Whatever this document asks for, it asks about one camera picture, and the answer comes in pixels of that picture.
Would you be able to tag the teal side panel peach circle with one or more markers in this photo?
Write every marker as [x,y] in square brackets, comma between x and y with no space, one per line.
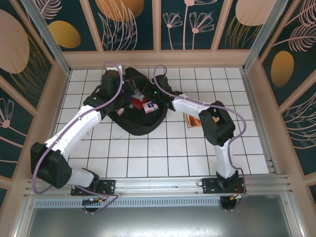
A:
[14,49]

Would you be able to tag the teal side panel pink flower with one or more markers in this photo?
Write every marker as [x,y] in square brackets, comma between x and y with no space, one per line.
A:
[12,138]

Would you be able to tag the aluminium side rail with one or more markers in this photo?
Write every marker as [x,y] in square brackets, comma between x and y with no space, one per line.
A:
[251,98]

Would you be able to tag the teal panel orange oval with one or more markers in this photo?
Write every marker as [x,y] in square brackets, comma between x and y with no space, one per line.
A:
[64,34]

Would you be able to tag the teal panel orange half circle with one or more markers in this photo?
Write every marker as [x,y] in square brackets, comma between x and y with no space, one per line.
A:
[123,24]

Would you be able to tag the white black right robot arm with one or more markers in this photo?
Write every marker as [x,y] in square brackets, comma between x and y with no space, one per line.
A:
[190,106]

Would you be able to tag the long aluminium base rail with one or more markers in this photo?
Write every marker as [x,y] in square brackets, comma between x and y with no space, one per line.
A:
[158,184]

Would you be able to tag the teal side panel leaf lines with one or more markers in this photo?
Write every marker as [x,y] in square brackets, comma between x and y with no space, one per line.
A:
[301,133]

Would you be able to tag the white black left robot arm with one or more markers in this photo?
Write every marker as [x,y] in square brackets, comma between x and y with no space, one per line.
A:
[74,126]

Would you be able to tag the grey metal sheet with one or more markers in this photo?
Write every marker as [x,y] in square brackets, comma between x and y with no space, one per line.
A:
[158,222]

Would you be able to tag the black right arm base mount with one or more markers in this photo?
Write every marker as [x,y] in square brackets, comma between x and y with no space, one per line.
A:
[209,185]

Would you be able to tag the red leather wallet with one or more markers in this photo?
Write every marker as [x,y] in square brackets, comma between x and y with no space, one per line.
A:
[137,102]

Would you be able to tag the small green circuit board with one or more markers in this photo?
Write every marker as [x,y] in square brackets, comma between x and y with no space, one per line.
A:
[92,201]

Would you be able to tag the orange wood-print book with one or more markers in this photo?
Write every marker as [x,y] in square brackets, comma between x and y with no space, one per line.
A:
[192,121]

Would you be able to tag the teal panel pink flowers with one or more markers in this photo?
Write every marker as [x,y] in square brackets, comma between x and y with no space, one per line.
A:
[185,37]

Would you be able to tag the aluminium corner post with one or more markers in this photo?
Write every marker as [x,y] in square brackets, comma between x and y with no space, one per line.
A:
[264,37]
[47,37]

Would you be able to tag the black backpack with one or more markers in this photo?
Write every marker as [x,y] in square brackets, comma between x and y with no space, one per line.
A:
[140,123]

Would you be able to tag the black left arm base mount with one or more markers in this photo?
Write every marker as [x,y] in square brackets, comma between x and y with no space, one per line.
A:
[108,185]

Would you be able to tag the teal side panel feather print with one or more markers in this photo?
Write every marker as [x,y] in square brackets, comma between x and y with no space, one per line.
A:
[291,49]

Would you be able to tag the clear grey pencil case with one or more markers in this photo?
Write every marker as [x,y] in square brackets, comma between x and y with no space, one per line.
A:
[137,94]

